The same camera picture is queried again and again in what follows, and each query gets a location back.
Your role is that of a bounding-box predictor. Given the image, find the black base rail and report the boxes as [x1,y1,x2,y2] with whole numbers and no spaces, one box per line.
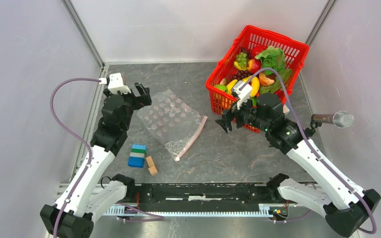
[122,182,287,212]

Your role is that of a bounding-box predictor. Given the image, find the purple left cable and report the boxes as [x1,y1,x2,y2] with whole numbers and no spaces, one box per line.
[50,77,108,238]

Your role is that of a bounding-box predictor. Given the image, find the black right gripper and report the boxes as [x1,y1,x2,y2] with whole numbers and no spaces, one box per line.
[215,93,270,133]

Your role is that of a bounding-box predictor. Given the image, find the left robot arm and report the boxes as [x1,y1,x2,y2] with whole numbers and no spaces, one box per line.
[40,83,152,238]

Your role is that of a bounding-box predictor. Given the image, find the wooden cube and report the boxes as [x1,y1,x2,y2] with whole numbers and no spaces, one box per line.
[148,166,158,176]
[145,156,155,168]

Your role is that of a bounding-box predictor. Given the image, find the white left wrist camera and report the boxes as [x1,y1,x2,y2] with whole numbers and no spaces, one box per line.
[108,73,131,95]

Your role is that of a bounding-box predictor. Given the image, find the blue green block stack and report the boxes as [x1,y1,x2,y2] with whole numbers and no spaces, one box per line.
[127,144,147,168]

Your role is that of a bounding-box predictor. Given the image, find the green toy lime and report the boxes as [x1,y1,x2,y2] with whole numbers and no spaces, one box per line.
[214,84,228,93]

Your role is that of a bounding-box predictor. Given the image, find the red toy tomato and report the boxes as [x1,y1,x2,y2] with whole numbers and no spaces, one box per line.
[250,45,266,59]

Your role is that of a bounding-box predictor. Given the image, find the red toy apple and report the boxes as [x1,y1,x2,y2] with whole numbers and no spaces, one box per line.
[247,59,262,74]

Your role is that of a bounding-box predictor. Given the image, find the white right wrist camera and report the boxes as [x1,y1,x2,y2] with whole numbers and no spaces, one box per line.
[232,81,252,110]

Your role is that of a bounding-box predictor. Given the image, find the green toy grapes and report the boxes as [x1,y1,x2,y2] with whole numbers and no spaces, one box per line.
[235,52,248,68]

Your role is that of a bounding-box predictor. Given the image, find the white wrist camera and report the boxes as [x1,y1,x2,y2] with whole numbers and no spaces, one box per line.
[108,73,131,95]
[232,81,252,110]

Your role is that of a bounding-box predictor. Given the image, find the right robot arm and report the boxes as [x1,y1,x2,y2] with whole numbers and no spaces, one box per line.
[216,94,381,238]

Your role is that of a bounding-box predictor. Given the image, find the clear zip top bag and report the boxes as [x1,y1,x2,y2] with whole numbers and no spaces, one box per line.
[137,89,207,162]

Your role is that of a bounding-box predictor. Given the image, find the green toy lettuce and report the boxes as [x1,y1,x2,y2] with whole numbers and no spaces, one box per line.
[254,46,286,72]

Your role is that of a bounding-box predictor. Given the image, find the dark green leafy vegetable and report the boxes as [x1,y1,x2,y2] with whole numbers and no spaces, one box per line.
[260,68,293,95]

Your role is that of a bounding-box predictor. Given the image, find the silver microphone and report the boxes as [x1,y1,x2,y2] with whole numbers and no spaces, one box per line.
[312,111,354,128]

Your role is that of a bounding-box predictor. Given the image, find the yellow toy bananas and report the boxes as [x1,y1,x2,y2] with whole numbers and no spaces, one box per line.
[226,76,260,97]

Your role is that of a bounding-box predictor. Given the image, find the red plastic basket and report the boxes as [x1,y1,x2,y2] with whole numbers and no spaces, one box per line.
[205,25,309,115]

